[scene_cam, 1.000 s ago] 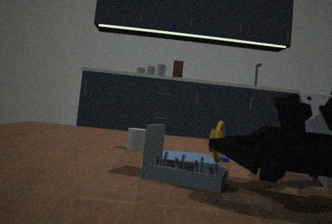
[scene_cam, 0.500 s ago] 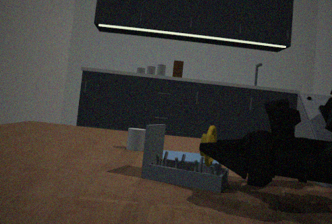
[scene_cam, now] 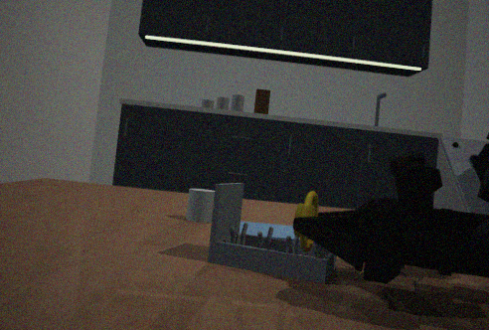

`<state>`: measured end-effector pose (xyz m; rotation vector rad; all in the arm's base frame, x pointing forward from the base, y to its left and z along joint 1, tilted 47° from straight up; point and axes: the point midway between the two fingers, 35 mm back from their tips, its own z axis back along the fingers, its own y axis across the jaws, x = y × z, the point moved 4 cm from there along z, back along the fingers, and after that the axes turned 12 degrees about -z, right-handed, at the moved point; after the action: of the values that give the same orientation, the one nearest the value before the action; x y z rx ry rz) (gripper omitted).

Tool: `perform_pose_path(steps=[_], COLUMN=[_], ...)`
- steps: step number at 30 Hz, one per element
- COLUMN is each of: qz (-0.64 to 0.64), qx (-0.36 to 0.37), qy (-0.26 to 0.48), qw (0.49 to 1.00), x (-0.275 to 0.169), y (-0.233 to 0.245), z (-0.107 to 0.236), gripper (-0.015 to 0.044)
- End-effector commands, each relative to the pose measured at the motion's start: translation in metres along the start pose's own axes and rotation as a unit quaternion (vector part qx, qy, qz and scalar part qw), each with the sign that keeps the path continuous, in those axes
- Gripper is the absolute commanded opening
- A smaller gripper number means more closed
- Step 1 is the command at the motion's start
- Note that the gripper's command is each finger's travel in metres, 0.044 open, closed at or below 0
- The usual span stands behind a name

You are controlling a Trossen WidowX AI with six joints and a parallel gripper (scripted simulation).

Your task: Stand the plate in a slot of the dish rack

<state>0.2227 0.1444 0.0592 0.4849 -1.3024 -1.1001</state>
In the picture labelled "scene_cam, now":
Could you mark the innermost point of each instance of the light blue square mat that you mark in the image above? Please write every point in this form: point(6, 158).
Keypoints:
point(279, 232)

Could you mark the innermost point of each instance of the yellow plate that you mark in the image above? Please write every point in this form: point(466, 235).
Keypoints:
point(309, 209)

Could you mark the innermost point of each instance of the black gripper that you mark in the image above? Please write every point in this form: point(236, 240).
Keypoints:
point(376, 234)

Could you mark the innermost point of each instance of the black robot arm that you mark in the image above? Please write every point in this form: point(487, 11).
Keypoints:
point(416, 182)

